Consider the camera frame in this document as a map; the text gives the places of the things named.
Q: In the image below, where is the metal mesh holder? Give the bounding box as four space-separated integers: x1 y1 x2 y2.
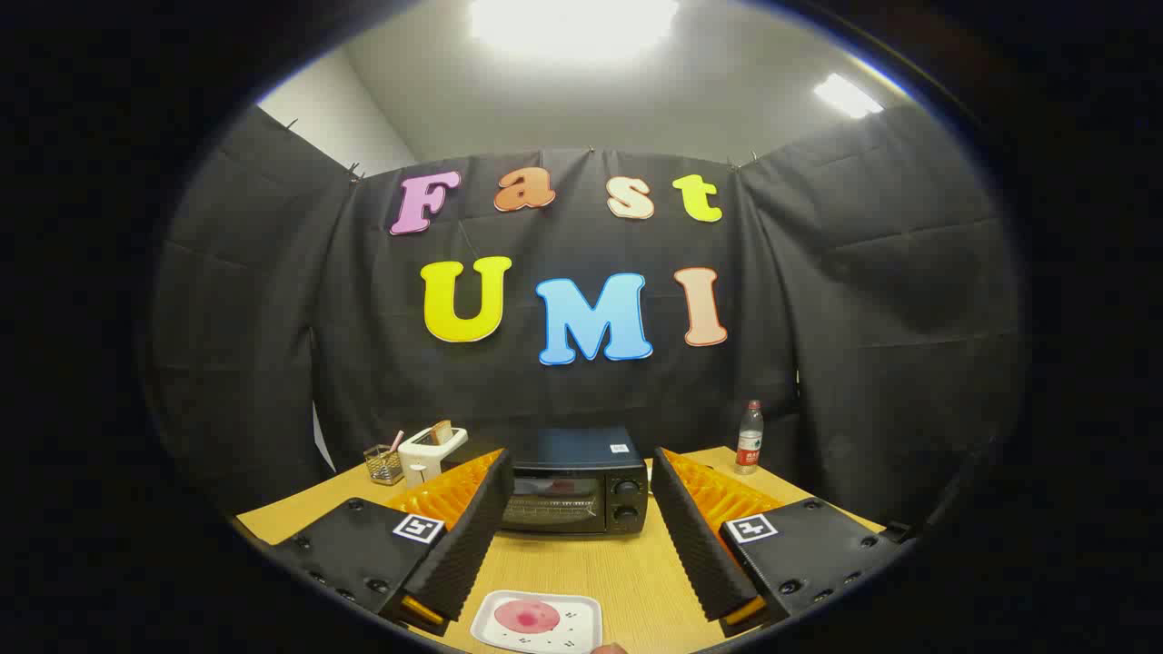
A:
363 443 405 486

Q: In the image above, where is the small ceiling light panel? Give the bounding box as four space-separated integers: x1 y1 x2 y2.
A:
813 73 884 119

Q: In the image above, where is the pink ham slice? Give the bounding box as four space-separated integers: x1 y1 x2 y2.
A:
493 599 562 634

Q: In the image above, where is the black backdrop cloth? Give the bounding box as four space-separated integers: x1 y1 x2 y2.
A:
145 100 1028 528

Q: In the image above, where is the white bread toaster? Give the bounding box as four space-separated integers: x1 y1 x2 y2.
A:
398 427 469 489

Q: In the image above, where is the clear water bottle red label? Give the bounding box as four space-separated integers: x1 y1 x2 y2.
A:
735 400 765 476

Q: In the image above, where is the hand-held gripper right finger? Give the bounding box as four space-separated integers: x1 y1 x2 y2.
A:
652 447 914 639

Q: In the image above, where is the black toaster oven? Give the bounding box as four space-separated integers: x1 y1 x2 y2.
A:
500 427 651 537

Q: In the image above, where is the large ceiling light panel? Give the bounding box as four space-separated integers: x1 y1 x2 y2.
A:
468 0 681 57

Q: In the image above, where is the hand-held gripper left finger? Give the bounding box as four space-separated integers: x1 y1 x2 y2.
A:
273 447 515 637

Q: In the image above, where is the white square dish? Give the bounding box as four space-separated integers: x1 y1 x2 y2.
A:
471 590 603 654

